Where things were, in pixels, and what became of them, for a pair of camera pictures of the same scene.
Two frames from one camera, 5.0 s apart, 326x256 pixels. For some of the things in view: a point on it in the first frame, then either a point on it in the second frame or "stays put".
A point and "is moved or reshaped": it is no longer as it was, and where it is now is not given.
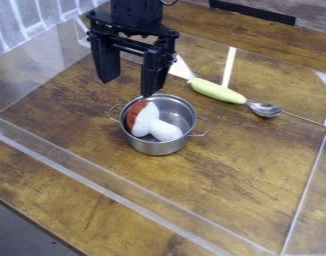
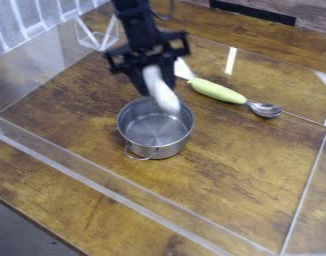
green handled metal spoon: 229,94 stays put
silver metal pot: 176,109 is moved or reshaped
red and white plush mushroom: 145,123 -> 162,91
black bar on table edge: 253,12 stays put
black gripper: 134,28 -> 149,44
